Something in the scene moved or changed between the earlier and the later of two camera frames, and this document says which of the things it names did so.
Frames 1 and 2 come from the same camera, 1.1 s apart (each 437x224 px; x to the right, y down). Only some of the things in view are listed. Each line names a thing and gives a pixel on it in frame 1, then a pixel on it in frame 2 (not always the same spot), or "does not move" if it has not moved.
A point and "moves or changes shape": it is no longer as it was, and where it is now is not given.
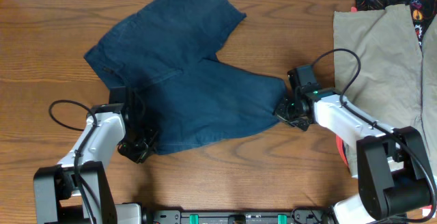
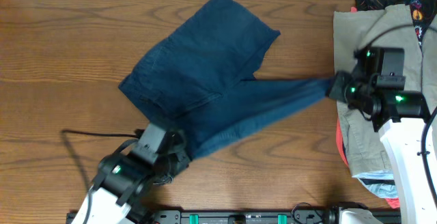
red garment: [342, 149] does not move
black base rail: [236, 216] does not move
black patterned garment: [423, 9] does not move
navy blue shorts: [162, 50] moves or changes shape
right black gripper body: [288, 113] to [340, 87]
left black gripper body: [137, 147] to [175, 156]
